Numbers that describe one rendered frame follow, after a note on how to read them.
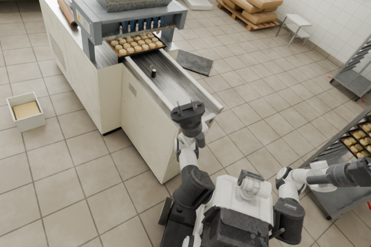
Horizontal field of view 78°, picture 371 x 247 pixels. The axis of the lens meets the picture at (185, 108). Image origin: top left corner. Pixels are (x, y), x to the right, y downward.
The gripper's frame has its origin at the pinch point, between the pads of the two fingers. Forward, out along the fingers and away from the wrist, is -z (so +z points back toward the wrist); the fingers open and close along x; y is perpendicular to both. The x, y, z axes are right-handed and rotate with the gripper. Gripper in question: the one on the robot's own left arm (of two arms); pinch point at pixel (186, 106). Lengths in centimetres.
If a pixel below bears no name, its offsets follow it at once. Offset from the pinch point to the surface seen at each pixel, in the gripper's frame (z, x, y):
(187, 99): 63, 5, -43
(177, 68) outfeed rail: 62, 5, -71
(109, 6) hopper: 15, -24, -92
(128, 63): 50, -26, -78
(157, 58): 64, -7, -88
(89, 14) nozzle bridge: 15, -37, -90
